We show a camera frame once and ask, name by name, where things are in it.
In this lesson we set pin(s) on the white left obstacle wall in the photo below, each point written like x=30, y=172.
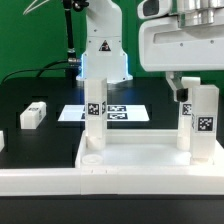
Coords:
x=2, y=142

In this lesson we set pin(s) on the white front obstacle wall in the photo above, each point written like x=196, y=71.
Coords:
x=194, y=180

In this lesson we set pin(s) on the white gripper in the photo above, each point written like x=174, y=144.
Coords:
x=163, y=46

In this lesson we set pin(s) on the black post with connector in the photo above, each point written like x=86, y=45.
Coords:
x=73, y=70

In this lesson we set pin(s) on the white marker base plate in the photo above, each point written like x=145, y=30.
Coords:
x=130, y=113

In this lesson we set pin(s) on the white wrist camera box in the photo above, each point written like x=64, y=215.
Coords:
x=151, y=9

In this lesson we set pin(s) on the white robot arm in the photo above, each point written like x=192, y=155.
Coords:
x=104, y=56

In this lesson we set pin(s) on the white desk top tray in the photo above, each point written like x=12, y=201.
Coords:
x=141, y=148

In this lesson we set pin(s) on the white obstacle wall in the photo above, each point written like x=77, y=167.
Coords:
x=2, y=142
x=194, y=180

